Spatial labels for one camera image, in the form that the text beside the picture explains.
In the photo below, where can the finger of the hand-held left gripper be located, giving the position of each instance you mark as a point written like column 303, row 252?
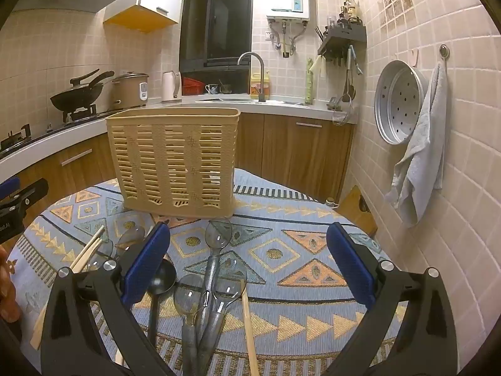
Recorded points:
column 8, row 187
column 33, row 192

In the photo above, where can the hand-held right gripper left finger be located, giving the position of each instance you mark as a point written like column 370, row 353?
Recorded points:
column 145, row 266

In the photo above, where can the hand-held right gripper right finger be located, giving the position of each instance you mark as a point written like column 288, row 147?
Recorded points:
column 350, row 266

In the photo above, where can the person's left hand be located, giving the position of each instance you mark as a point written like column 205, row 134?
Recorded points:
column 8, row 290

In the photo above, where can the black plastic spoon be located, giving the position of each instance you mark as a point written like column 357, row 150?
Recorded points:
column 162, row 278

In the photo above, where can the wooden cutting board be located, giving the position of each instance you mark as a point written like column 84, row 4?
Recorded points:
column 352, row 208

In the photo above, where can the black gas stove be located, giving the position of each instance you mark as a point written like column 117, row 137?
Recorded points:
column 78, row 116

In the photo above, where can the wooden base cabinets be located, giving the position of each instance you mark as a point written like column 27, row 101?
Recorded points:
column 282, row 152

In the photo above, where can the beige rice cooker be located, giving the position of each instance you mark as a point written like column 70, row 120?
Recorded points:
column 129, row 92

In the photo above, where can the grey hanging towel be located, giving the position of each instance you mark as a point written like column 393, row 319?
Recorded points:
column 422, row 145

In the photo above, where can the white electric kettle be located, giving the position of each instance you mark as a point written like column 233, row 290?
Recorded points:
column 169, row 86

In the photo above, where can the white kitchen countertop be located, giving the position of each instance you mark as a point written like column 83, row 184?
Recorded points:
column 274, row 107

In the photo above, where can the green cylindrical holder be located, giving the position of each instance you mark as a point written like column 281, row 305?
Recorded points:
column 310, row 86

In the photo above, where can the red plastic basket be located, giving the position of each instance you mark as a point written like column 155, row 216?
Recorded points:
column 191, row 86

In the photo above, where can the small patterned cup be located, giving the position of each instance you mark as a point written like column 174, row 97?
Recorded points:
column 212, row 89

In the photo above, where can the yellow detergent bottle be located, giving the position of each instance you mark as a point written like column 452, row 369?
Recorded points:
column 267, row 84

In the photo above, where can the steel kitchen faucet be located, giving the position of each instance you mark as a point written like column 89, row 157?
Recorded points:
column 260, row 82

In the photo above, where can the tall sauce bottle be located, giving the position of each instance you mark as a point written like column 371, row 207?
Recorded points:
column 351, row 8

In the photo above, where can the black wall spice rack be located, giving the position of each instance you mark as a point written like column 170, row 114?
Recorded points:
column 344, row 37

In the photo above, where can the round metal wall hook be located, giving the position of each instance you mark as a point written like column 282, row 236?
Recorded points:
column 443, row 51

